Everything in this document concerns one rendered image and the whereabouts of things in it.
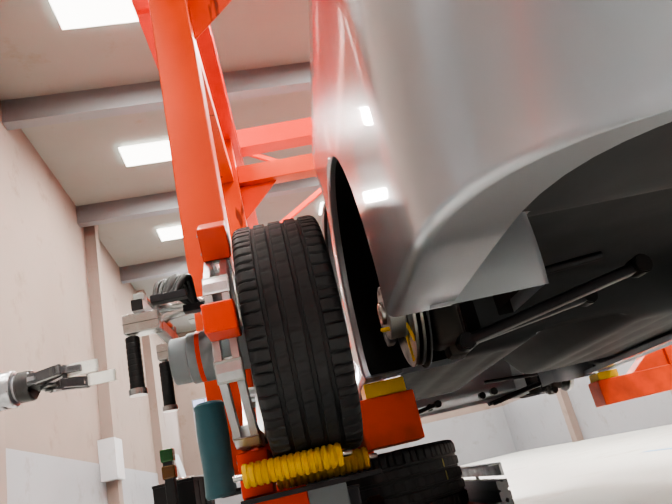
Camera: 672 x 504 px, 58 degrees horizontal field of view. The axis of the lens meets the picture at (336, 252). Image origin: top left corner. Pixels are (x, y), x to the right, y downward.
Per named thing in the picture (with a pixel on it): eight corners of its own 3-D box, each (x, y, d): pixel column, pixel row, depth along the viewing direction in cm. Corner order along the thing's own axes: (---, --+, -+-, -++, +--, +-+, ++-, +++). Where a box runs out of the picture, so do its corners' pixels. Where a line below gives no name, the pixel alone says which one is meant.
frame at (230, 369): (254, 439, 136) (218, 220, 155) (225, 445, 135) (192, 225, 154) (272, 451, 187) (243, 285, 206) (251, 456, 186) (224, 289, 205)
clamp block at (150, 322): (159, 327, 152) (157, 307, 154) (123, 334, 151) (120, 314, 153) (164, 332, 157) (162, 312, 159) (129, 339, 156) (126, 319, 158)
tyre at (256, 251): (308, 166, 160) (316, 277, 218) (218, 183, 157) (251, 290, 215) (370, 414, 129) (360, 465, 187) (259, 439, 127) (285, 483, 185)
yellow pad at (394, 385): (406, 390, 206) (402, 375, 207) (366, 399, 204) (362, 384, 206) (401, 396, 219) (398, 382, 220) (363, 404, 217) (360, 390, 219)
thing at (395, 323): (428, 311, 148) (392, 228, 171) (397, 318, 147) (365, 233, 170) (425, 387, 170) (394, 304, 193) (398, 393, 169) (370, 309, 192)
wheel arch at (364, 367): (533, 284, 130) (455, 64, 150) (387, 315, 127) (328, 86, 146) (454, 359, 207) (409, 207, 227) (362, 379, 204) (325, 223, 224)
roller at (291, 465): (355, 463, 146) (349, 438, 148) (233, 491, 143) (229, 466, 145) (354, 463, 152) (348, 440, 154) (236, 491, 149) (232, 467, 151)
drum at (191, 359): (250, 366, 162) (241, 316, 167) (169, 384, 160) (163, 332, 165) (255, 375, 175) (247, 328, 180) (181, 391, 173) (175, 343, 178)
